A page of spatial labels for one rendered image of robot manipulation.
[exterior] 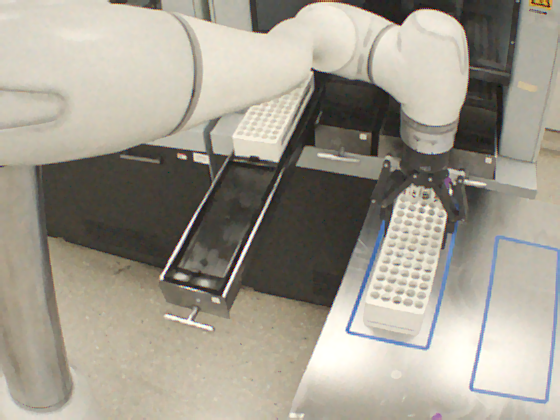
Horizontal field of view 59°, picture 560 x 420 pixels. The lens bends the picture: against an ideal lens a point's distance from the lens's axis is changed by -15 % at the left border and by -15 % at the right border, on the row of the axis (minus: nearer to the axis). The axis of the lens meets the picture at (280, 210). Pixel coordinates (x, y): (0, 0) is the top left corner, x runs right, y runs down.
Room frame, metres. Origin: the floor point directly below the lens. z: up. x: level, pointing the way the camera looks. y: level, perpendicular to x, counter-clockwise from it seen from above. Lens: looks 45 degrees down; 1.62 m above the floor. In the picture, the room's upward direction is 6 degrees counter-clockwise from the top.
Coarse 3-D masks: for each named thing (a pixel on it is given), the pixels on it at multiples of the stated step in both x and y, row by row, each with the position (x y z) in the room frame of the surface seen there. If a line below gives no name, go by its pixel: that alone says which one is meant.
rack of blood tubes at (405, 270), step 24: (408, 216) 0.68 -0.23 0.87; (432, 216) 0.67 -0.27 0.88; (408, 240) 0.62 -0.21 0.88; (432, 240) 0.61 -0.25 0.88; (384, 264) 0.58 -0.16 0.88; (408, 264) 0.57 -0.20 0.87; (432, 264) 0.57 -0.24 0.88; (384, 288) 0.53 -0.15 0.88; (408, 288) 0.52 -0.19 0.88; (384, 312) 0.49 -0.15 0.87; (408, 312) 0.47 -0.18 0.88
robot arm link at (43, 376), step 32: (0, 192) 0.36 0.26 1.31; (32, 192) 0.38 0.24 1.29; (0, 224) 0.35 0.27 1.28; (32, 224) 0.37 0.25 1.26; (0, 256) 0.34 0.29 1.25; (32, 256) 0.36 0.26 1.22; (0, 288) 0.33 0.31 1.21; (32, 288) 0.34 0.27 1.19; (0, 320) 0.32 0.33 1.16; (32, 320) 0.33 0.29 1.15; (0, 352) 0.32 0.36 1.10; (32, 352) 0.31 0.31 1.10; (64, 352) 0.35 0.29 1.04; (0, 384) 0.33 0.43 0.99; (32, 384) 0.30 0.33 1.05; (64, 384) 0.32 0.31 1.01; (0, 416) 0.29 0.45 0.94; (32, 416) 0.28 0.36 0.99; (64, 416) 0.29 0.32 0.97; (96, 416) 0.31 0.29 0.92
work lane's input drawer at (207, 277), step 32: (320, 96) 1.18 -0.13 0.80; (256, 160) 0.94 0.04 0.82; (288, 160) 0.94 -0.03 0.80; (224, 192) 0.87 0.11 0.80; (256, 192) 0.86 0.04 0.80; (192, 224) 0.77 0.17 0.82; (224, 224) 0.78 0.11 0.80; (256, 224) 0.77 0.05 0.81; (192, 256) 0.70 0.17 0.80; (224, 256) 0.70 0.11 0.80; (192, 288) 0.63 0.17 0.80; (224, 288) 0.62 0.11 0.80; (192, 320) 0.59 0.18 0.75
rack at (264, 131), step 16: (304, 80) 1.17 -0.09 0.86; (288, 96) 1.10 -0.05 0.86; (304, 96) 1.18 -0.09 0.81; (256, 112) 1.05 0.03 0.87; (272, 112) 1.05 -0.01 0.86; (288, 112) 1.04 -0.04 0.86; (240, 128) 1.00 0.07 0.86; (256, 128) 0.99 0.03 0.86; (272, 128) 0.98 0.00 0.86; (288, 128) 1.05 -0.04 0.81; (240, 144) 0.96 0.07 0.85; (256, 144) 0.95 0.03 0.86; (272, 144) 0.93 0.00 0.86; (272, 160) 0.93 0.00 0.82
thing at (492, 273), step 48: (384, 192) 0.80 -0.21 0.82; (480, 192) 0.77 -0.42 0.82; (384, 240) 0.68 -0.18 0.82; (480, 240) 0.65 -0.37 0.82; (528, 240) 0.63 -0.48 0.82; (432, 288) 0.56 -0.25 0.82; (480, 288) 0.54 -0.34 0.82; (528, 288) 0.52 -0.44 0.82; (336, 336) 0.49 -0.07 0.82; (384, 336) 0.47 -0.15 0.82; (432, 336) 0.46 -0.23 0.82; (480, 336) 0.44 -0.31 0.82; (528, 336) 0.42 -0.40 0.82; (336, 384) 0.39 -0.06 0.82; (384, 384) 0.38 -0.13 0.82; (432, 384) 0.37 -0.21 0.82; (480, 384) 0.35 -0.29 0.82; (528, 384) 0.32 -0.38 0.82
